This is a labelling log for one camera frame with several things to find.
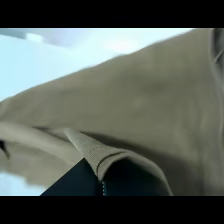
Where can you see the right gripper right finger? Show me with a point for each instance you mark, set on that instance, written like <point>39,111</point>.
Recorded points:
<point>133,180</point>

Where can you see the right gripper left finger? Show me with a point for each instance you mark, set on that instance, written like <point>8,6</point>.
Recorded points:
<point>77,181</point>

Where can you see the olive brown shirt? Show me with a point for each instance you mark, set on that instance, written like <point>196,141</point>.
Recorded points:
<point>143,100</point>

